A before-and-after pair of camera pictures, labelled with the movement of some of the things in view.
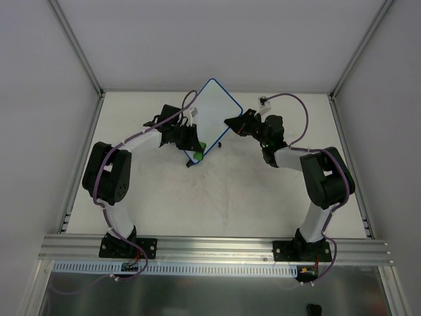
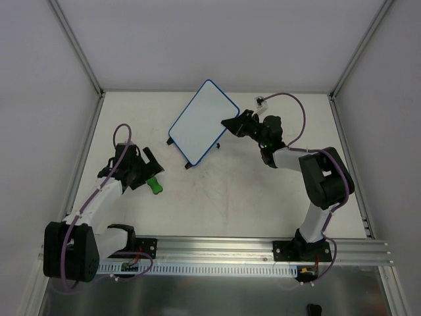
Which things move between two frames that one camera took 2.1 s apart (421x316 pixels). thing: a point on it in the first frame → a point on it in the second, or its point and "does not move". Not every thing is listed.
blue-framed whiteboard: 216,106 does not move
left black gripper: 189,139 → 142,172
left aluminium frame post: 77,47 does not move
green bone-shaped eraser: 198,155 → 155,186
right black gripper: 248,122 does not move
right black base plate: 300,251 does not move
